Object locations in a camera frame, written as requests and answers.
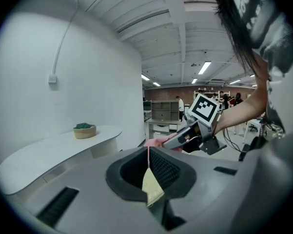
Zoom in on pink wiping cloth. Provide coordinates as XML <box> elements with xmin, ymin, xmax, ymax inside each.
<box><xmin>143</xmin><ymin>132</ymin><xmax>185</xmax><ymax>168</ymax></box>

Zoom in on ceiling tube lights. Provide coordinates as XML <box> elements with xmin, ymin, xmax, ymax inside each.
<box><xmin>141</xmin><ymin>61</ymin><xmax>256</xmax><ymax>87</ymax></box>

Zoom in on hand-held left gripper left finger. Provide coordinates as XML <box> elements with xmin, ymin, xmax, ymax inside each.
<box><xmin>16</xmin><ymin>146</ymin><xmax>163</xmax><ymax>234</ymax></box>

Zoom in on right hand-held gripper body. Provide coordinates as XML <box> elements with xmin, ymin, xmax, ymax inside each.
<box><xmin>184</xmin><ymin>93</ymin><xmax>228</xmax><ymax>156</ymax></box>

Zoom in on white curved vanity desk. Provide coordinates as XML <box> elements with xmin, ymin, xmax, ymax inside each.
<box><xmin>0</xmin><ymin>125</ymin><xmax>123</xmax><ymax>196</ymax></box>

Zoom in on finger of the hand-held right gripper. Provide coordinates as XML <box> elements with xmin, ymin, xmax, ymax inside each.
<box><xmin>182</xmin><ymin>135</ymin><xmax>203</xmax><ymax>154</ymax></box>
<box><xmin>161</xmin><ymin>123</ymin><xmax>201</xmax><ymax>150</ymax></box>

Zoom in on green basket filling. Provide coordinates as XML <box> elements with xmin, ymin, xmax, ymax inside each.
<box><xmin>75</xmin><ymin>122</ymin><xmax>95</xmax><ymax>129</ymax></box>

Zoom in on person's printed white shirt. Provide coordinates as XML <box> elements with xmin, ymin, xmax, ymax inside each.
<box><xmin>221</xmin><ymin>0</ymin><xmax>293</xmax><ymax>141</ymax></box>

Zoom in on woven round basket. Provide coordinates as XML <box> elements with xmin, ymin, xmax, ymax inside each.
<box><xmin>73</xmin><ymin>124</ymin><xmax>97</xmax><ymax>140</ymax></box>

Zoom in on person's right forearm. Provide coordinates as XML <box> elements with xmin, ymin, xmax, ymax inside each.
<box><xmin>213</xmin><ymin>78</ymin><xmax>270</xmax><ymax>135</ymax></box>

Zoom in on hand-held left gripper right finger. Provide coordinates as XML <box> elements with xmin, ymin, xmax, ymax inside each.
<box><xmin>149</xmin><ymin>135</ymin><xmax>293</xmax><ymax>234</ymax></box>

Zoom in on person's studded belt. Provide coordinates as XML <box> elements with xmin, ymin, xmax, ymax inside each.
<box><xmin>263</xmin><ymin>122</ymin><xmax>286</xmax><ymax>140</ymax></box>

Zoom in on white wall conduit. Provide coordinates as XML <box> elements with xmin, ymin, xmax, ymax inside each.
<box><xmin>53</xmin><ymin>7</ymin><xmax>77</xmax><ymax>76</ymax></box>

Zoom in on cream upholstered stool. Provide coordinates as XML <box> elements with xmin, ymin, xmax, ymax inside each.
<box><xmin>141</xmin><ymin>167</ymin><xmax>165</xmax><ymax>207</ymax></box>

